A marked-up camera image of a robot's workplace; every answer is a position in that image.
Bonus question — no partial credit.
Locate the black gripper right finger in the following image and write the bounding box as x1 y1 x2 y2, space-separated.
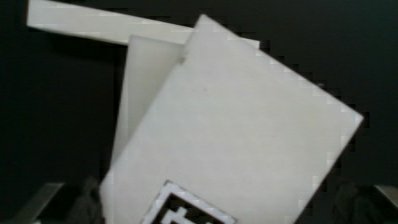
332 181 398 224

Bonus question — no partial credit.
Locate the white table border fence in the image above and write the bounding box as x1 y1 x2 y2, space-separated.
26 0 197 45

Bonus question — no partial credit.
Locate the white cabinet top block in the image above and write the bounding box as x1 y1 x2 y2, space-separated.
101 17 362 224

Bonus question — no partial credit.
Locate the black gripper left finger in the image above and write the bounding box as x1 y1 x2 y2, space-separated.
10 177 105 224

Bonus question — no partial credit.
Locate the white cabinet body box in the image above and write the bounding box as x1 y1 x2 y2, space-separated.
112 36 183 162

